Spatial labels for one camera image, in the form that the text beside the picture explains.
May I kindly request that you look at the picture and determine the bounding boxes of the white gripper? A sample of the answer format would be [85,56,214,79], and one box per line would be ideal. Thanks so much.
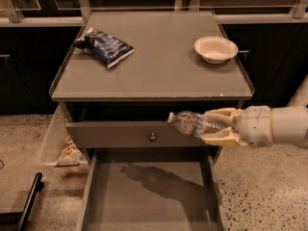
[201,106,273,148]

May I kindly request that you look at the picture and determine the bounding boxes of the clear plastic water bottle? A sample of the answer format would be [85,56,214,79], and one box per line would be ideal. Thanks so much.
[167,111,226,137]

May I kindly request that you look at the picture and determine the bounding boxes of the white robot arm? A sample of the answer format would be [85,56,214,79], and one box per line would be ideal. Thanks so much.
[203,76,308,148]

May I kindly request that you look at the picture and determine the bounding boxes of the round metal drawer knob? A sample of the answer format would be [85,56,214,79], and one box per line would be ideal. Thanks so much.
[149,133,158,141]

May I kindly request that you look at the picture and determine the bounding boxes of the grey open middle drawer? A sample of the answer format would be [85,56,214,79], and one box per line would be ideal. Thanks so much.
[76,151,228,231]

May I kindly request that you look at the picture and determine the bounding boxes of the grey top drawer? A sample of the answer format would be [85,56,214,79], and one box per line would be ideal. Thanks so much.
[66,121,206,148]

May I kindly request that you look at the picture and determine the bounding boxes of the grey drawer cabinet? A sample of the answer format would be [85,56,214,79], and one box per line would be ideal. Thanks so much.
[48,11,256,231]

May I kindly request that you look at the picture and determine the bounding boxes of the white bowl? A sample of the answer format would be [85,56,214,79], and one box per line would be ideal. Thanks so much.
[194,37,239,64]

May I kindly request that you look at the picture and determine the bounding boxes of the blue chip bag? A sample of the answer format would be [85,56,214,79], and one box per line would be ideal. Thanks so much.
[72,28,134,68]

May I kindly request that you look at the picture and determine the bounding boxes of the snack packets in bin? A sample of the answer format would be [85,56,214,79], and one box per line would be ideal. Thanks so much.
[59,136,84,161]

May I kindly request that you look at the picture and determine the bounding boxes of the clear plastic storage bin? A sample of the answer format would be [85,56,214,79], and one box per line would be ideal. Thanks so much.
[38,106,89,175]

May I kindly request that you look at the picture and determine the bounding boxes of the black bar on floor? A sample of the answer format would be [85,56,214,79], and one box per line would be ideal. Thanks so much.
[0,172,44,231]

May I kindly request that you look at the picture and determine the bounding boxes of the metal railing frame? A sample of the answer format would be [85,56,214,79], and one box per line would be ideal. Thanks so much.
[0,0,308,27]

